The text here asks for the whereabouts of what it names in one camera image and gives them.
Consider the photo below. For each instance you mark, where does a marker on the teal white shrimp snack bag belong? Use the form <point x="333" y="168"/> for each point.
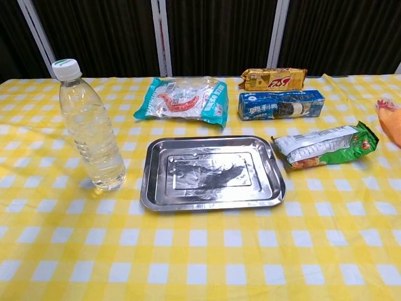
<point x="185" y="102"/>

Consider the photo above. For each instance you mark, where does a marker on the transparent plastic water bottle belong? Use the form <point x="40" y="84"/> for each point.
<point x="91" y="131"/>

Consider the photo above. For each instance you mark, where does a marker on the blue oreo cookie box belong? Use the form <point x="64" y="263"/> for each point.
<point x="280" y="106"/>

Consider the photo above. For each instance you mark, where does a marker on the yellow white checkered tablecloth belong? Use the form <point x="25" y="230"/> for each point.
<point x="200" y="244"/>

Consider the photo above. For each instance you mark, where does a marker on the rectangular stainless steel tray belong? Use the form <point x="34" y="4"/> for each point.
<point x="211" y="174"/>

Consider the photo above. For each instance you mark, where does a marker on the green white snack bag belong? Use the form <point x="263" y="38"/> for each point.
<point x="322" y="145"/>

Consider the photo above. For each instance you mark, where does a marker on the orange snack bag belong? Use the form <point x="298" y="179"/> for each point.
<point x="391" y="120"/>

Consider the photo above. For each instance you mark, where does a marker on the gold biscuit packet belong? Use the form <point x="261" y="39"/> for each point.
<point x="272" y="79"/>

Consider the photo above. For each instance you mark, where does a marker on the grey metal partition post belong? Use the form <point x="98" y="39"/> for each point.
<point x="161" y="34"/>
<point x="277" y="31"/>
<point x="39" y="34"/>

